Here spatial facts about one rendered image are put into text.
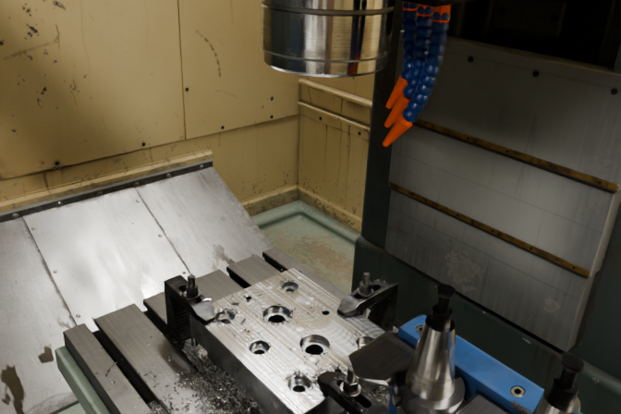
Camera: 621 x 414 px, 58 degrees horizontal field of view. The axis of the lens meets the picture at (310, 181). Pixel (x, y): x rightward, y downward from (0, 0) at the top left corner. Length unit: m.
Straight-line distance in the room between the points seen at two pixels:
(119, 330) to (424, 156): 0.69
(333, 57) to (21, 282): 1.14
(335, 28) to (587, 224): 0.60
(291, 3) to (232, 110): 1.29
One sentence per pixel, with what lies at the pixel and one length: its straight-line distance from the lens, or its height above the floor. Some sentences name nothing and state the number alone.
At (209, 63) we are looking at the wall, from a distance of 1.82.
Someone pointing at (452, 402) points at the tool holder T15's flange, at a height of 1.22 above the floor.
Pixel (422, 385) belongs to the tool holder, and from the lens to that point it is 0.54.
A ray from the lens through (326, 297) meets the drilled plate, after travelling 1.04.
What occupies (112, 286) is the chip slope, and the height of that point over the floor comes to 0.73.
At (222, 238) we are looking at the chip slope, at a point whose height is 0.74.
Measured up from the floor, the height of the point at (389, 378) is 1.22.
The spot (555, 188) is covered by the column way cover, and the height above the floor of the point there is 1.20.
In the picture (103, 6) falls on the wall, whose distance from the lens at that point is 1.65.
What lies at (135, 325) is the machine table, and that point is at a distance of 1.15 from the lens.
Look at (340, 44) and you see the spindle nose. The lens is 0.64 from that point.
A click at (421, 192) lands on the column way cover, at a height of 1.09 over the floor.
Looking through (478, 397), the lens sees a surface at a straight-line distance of 0.57.
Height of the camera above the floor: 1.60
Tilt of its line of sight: 24 degrees down
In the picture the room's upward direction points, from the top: 2 degrees clockwise
